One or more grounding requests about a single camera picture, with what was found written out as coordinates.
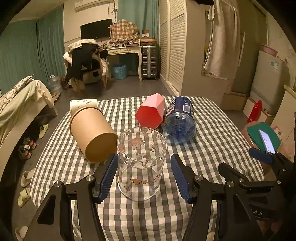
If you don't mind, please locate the clear glass cup with prints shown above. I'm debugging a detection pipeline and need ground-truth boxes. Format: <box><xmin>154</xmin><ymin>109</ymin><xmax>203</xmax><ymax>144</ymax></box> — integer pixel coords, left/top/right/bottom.
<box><xmin>117</xmin><ymin>127</ymin><xmax>167</xmax><ymax>202</ymax></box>

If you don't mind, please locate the brown paper cup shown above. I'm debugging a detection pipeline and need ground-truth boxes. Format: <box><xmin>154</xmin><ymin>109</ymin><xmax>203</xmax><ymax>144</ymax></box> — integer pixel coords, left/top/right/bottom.
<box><xmin>69</xmin><ymin>106</ymin><xmax>118</xmax><ymax>163</ymax></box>

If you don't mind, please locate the pink hexagonal cup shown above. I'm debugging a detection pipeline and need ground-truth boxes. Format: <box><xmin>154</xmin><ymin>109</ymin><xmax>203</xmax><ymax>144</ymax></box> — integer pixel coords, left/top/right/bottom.
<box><xmin>135</xmin><ymin>93</ymin><xmax>165</xmax><ymax>129</ymax></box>

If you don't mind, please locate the white patterned paper cup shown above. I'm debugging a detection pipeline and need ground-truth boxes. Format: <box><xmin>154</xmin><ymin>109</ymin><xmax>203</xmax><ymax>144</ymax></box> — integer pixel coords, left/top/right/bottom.
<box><xmin>70</xmin><ymin>98</ymin><xmax>97</xmax><ymax>115</ymax></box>

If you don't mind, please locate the smartphone with lit screen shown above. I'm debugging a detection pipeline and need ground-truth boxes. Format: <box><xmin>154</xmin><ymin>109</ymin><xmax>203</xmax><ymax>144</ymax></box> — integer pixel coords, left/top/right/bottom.
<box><xmin>258</xmin><ymin>130</ymin><xmax>275</xmax><ymax>154</ymax></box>

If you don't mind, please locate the green cushioned stool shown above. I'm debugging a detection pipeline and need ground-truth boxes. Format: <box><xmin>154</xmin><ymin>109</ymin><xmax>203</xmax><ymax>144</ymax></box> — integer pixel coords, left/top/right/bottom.
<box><xmin>241</xmin><ymin>121</ymin><xmax>280</xmax><ymax>154</ymax></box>

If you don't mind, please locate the grey checkered tablecloth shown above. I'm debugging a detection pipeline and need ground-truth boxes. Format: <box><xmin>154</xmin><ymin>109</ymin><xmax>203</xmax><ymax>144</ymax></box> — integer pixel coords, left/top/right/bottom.
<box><xmin>29</xmin><ymin>95</ymin><xmax>265</xmax><ymax>241</ymax></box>

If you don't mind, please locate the red bottle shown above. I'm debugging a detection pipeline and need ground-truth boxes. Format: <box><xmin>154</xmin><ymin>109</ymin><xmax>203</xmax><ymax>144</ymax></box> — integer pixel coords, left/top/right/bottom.
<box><xmin>247</xmin><ymin>100</ymin><xmax>262</xmax><ymax>123</ymax></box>

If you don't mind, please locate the blue plastic water bottle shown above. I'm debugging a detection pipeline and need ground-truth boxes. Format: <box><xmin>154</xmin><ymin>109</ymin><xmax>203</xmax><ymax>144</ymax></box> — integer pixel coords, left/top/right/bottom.
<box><xmin>163</xmin><ymin>96</ymin><xmax>196</xmax><ymax>144</ymax></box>

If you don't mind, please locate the green slipper under bed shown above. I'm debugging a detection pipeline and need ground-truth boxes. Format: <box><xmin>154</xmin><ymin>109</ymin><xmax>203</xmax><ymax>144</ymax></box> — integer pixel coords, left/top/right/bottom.
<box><xmin>39</xmin><ymin>124</ymin><xmax>49</xmax><ymax>139</ymax></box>

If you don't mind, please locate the white slipper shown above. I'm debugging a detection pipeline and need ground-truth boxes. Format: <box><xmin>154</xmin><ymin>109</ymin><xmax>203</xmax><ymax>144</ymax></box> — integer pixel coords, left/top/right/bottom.
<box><xmin>20</xmin><ymin>168</ymin><xmax>35</xmax><ymax>188</ymax></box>

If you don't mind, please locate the white refrigerator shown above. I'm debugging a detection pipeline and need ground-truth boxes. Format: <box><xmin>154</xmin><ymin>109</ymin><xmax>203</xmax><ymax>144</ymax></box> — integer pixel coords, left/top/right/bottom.
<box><xmin>250</xmin><ymin>51</ymin><xmax>290</xmax><ymax>115</ymax></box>

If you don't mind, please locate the green slipper near table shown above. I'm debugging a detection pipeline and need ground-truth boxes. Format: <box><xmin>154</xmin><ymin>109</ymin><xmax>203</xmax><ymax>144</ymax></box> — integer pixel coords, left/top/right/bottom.
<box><xmin>17</xmin><ymin>188</ymin><xmax>31</xmax><ymax>207</ymax></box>

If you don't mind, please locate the hanging white towel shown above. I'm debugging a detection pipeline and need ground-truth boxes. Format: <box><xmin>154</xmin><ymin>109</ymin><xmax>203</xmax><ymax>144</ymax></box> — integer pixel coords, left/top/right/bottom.
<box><xmin>204</xmin><ymin>1</ymin><xmax>240</xmax><ymax>80</ymax></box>

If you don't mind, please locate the large clear water jug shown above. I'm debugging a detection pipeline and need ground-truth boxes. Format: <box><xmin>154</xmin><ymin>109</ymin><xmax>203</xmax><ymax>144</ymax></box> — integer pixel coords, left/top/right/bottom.
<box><xmin>49</xmin><ymin>75</ymin><xmax>63</xmax><ymax>94</ymax></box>

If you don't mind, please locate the blue laundry basket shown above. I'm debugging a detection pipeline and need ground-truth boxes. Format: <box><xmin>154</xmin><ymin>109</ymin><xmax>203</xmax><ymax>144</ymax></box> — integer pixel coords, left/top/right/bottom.
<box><xmin>112</xmin><ymin>64</ymin><xmax>127</xmax><ymax>80</ymax></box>

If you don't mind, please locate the bed with patterned bedding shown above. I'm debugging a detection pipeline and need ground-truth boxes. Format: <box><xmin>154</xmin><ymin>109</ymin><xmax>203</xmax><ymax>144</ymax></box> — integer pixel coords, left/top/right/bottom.
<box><xmin>1</xmin><ymin>75</ymin><xmax>57</xmax><ymax>175</ymax></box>

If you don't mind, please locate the wooden chair with clothes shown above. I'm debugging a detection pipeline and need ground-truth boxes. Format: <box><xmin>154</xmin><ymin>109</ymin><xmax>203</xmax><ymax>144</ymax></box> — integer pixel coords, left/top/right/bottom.
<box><xmin>63</xmin><ymin>39</ymin><xmax>109</xmax><ymax>93</ymax></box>

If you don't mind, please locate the white desk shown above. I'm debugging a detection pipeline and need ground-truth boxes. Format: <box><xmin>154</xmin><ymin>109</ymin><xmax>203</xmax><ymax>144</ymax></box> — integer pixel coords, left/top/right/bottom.
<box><xmin>107</xmin><ymin>45</ymin><xmax>143</xmax><ymax>81</ymax></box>

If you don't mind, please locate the silver black suitcase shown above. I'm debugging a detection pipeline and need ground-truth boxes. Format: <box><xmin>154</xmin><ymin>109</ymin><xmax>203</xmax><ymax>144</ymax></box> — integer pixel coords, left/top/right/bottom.
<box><xmin>142</xmin><ymin>45</ymin><xmax>159</xmax><ymax>79</ymax></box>

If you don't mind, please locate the teal curtain left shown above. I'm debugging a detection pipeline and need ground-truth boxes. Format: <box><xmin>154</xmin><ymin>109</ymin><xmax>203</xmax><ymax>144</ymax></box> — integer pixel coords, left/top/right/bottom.
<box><xmin>1</xmin><ymin>6</ymin><xmax>65</xmax><ymax>94</ymax></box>

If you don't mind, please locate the teal curtain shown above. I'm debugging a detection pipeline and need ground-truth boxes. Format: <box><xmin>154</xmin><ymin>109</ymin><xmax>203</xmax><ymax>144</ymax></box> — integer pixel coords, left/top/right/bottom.
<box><xmin>1</xmin><ymin>6</ymin><xmax>65</xmax><ymax>94</ymax></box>
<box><xmin>117</xmin><ymin>0</ymin><xmax>159</xmax><ymax>38</ymax></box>

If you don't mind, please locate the plaid blanket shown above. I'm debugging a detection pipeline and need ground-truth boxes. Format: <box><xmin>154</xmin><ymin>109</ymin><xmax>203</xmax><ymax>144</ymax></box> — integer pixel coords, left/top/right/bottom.
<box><xmin>109</xmin><ymin>20</ymin><xmax>139</xmax><ymax>43</ymax></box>

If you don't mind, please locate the black monitor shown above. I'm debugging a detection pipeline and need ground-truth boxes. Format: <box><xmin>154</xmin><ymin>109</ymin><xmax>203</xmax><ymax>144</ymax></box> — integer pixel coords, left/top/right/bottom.
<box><xmin>80</xmin><ymin>19</ymin><xmax>112</xmax><ymax>39</ymax></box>

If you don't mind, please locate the white louvered wardrobe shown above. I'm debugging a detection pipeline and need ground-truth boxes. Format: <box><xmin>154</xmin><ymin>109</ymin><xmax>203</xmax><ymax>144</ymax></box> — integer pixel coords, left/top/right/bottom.
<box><xmin>158</xmin><ymin>1</ymin><xmax>229</xmax><ymax>105</ymax></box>

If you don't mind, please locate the teal curtain right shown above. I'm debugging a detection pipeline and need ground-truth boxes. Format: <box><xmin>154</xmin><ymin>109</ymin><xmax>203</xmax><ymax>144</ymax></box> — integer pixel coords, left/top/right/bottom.
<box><xmin>117</xmin><ymin>0</ymin><xmax>159</xmax><ymax>38</ymax></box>

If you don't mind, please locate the white air conditioner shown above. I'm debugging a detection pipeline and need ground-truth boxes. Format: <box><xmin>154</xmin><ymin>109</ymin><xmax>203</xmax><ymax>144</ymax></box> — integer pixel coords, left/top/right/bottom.
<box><xmin>74</xmin><ymin>0</ymin><xmax>112</xmax><ymax>12</ymax></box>

